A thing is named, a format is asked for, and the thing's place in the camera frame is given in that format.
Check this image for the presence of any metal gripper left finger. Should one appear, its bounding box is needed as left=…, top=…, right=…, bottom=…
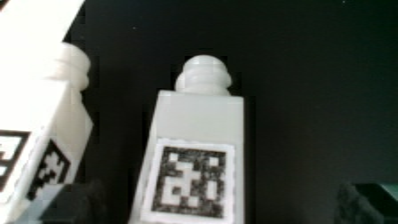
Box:
left=38, top=181, right=108, bottom=224

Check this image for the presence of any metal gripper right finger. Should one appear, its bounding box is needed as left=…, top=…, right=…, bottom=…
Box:
left=333, top=183, right=398, bottom=224

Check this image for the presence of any white table leg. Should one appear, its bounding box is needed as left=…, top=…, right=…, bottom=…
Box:
left=0, top=0, right=92, bottom=224
left=127, top=55, right=244, bottom=224

